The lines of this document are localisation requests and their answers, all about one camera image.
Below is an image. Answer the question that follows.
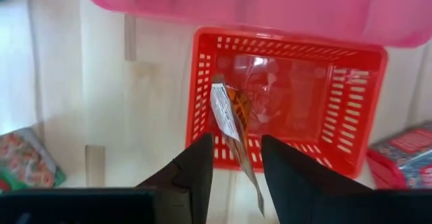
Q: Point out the pink translucent plastic bin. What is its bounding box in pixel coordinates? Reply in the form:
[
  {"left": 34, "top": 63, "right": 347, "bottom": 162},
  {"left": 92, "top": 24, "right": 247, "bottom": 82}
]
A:
[{"left": 82, "top": 0, "right": 432, "bottom": 49}]

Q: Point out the dark cereal box red label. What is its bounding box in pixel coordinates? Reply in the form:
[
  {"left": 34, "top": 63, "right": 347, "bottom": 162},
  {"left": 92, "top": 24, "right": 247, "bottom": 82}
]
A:
[{"left": 366, "top": 121, "right": 432, "bottom": 190}]

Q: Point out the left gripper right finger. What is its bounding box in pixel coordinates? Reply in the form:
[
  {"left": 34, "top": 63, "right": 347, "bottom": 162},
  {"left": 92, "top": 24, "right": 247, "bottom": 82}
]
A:
[{"left": 261, "top": 134, "right": 375, "bottom": 224}]

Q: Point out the red plastic basket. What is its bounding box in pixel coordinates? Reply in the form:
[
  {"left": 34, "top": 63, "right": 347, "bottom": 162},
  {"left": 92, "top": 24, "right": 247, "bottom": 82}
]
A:
[{"left": 184, "top": 27, "right": 388, "bottom": 179}]

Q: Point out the orange snack packet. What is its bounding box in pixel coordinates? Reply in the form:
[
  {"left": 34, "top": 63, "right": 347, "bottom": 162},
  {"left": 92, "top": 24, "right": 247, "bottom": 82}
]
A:
[{"left": 209, "top": 74, "right": 266, "bottom": 217}]

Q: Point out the green mini cereal box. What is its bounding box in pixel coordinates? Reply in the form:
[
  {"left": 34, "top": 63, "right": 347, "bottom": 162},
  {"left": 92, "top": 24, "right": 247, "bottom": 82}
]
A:
[{"left": 0, "top": 126, "right": 67, "bottom": 193}]

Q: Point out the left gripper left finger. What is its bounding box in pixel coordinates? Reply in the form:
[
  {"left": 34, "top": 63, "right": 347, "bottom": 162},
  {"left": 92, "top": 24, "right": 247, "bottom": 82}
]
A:
[{"left": 136, "top": 132, "right": 214, "bottom": 224}]

